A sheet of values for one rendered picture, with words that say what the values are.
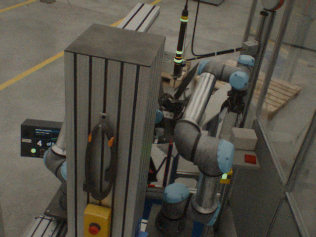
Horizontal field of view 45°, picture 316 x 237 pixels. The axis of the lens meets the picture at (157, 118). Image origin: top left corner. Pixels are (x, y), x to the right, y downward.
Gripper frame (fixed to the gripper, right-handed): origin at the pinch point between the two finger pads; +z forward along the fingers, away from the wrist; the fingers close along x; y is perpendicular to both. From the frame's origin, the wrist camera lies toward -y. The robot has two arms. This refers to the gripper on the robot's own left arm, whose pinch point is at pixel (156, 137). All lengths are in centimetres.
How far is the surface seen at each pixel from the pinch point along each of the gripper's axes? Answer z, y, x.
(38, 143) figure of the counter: -23, -61, -21
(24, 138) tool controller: -27, -68, -20
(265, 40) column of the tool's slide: -24, 80, 60
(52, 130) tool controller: -28, -52, -19
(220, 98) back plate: 1, 44, 35
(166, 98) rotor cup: -9.6, 8.2, 28.9
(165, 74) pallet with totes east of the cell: 102, -9, 288
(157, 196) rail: 32.7, -5.1, -17.0
